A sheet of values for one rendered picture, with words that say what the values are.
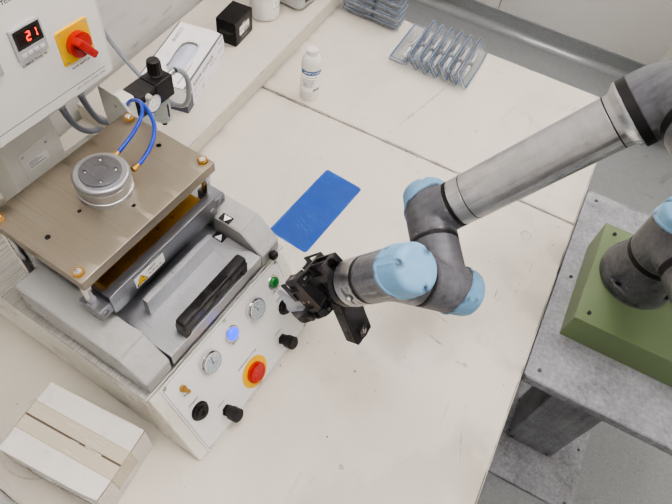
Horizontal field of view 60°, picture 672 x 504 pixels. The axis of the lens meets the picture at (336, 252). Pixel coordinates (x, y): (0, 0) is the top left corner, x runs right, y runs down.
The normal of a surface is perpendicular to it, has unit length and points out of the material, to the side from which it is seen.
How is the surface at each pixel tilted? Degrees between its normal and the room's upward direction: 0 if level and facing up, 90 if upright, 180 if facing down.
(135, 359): 41
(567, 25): 90
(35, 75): 90
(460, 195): 53
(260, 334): 65
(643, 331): 4
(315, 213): 0
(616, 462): 0
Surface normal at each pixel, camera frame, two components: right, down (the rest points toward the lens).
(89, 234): 0.10, -0.56
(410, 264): 0.57, -0.18
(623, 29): -0.46, 0.71
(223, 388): 0.80, 0.21
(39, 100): 0.84, 0.49
